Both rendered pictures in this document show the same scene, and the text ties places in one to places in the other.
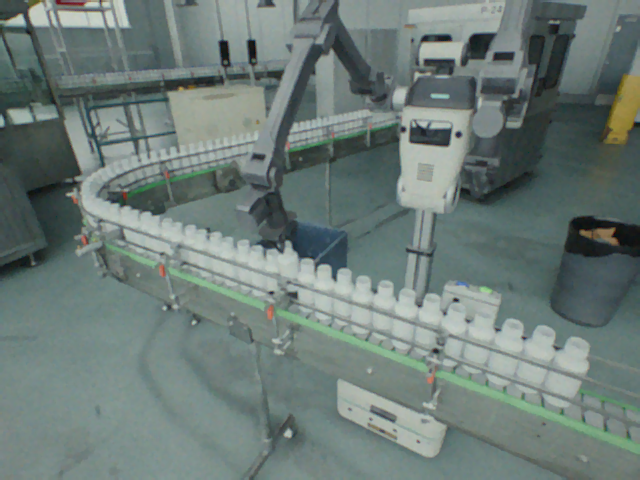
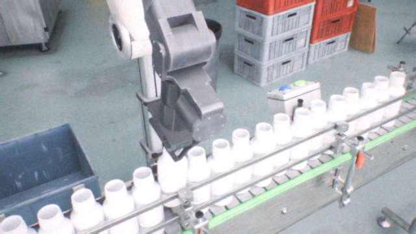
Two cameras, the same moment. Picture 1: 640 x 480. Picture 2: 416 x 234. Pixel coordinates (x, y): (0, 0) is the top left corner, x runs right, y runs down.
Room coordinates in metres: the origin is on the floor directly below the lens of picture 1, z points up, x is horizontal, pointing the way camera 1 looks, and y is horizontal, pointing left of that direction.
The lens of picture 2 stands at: (0.56, 0.54, 1.65)
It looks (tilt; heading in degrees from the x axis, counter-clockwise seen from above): 34 degrees down; 299
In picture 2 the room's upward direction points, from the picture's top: 1 degrees counter-clockwise
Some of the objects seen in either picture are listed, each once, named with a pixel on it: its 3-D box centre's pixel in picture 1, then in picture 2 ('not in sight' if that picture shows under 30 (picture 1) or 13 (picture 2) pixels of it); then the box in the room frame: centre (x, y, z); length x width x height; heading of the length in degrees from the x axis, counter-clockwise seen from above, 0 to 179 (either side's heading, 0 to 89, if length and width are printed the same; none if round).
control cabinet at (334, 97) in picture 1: (340, 86); not in sight; (7.25, -0.43, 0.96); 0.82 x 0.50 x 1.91; 131
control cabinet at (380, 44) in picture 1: (372, 82); not in sight; (7.84, -1.11, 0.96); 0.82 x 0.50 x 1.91; 131
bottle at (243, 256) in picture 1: (246, 265); (90, 225); (0.99, 0.24, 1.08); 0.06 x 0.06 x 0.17
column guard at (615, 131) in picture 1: (624, 109); not in sight; (6.53, -5.33, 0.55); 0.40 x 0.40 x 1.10; 59
